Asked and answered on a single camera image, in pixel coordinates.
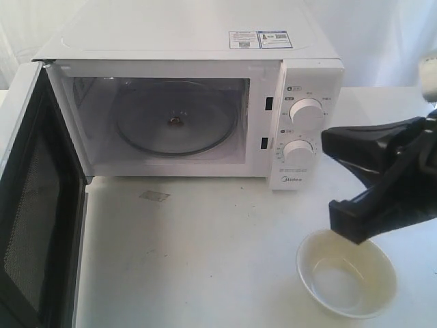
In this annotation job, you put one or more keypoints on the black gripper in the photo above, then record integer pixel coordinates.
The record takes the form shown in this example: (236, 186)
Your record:
(369, 152)

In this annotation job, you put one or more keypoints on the cream ceramic bowl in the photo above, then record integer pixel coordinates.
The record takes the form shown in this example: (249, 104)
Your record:
(353, 281)

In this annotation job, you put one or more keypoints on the white microwave door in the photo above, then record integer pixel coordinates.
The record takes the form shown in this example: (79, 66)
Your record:
(43, 205)

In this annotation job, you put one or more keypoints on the white microwave oven body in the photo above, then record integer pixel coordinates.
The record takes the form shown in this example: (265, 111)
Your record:
(94, 64)

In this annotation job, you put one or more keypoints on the lower white control knob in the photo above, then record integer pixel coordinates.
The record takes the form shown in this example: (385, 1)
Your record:
(298, 152)

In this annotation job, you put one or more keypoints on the white control knob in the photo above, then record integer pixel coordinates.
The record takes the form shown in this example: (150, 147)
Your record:
(307, 110)
(298, 152)

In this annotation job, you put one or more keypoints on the upper white control knob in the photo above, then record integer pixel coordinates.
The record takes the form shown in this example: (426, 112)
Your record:
(307, 110)

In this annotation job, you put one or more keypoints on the blue warning sticker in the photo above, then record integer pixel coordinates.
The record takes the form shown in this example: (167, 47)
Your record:
(259, 40)

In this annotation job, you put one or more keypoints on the glass turntable plate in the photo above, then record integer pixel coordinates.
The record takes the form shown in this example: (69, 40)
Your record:
(176, 118)

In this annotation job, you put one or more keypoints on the clear tape patch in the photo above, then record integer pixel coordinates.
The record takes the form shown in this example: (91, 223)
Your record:
(154, 196)

